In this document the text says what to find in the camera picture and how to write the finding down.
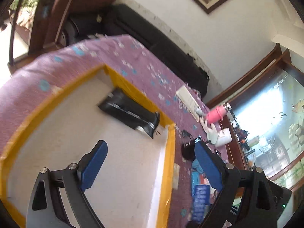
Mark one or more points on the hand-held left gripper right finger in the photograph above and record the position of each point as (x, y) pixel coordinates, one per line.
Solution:
(209, 168)

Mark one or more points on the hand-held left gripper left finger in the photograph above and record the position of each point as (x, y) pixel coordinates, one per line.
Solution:
(95, 166)

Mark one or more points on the blue tissue packet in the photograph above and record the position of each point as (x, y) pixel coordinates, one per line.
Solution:
(200, 201)

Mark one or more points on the white box with yellow tape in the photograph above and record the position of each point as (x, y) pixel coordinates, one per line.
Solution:
(71, 123)

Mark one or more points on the light blue cloth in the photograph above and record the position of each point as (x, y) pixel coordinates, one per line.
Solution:
(196, 165)

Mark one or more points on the blue and red packet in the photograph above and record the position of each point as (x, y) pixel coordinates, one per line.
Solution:
(198, 178)

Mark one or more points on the small black bag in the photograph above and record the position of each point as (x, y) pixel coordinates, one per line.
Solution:
(188, 149)

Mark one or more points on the clear plastic packet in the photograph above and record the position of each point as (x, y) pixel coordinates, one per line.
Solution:
(176, 177)

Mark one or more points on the white cup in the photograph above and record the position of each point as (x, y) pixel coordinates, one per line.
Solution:
(224, 137)

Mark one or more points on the pile of small trinkets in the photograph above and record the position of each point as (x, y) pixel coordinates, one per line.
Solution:
(244, 142)

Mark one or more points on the pink bottle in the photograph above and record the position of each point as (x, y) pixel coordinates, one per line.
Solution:
(215, 115)

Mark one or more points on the black pouch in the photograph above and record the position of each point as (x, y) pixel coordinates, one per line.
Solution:
(128, 114)

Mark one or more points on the white power strip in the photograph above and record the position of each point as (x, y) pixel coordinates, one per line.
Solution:
(187, 97)

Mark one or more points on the painted glass panel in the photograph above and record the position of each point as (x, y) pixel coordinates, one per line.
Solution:
(273, 123)

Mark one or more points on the wooden cabinet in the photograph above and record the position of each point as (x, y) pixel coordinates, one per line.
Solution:
(249, 76)

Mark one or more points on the purple floral tablecloth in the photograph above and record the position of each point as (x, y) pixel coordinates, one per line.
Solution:
(147, 71)

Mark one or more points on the black sofa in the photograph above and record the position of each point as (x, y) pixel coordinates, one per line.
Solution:
(142, 33)

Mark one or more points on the dark wooden chair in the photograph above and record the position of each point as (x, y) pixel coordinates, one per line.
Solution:
(47, 16)

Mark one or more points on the green leaf-print cushion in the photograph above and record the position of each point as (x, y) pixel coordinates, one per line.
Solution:
(26, 7)

